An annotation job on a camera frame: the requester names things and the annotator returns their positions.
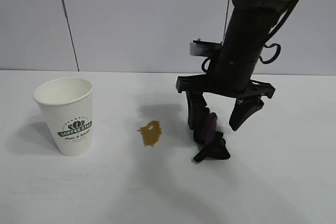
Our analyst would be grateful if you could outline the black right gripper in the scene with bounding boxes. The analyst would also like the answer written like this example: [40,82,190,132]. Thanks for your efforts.
[175,56,277,133]

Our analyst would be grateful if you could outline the black and purple cloth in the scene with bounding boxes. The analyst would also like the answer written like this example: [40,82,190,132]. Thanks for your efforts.
[193,107,232,163]

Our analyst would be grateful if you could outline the white Coffee Star paper cup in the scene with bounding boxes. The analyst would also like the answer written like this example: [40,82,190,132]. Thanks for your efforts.
[33,77,94,157]

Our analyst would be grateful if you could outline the brown liquid spill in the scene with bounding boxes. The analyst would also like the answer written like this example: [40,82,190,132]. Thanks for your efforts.
[136,120,162,147]

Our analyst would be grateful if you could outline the black right camera cable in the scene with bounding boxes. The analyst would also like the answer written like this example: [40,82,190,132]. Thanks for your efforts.
[201,55,224,74]

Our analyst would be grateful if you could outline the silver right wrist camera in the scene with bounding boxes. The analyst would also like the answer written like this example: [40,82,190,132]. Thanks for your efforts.
[188,38,224,57]

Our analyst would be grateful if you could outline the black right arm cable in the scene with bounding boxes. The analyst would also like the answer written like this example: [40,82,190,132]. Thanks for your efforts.
[259,0,312,65]

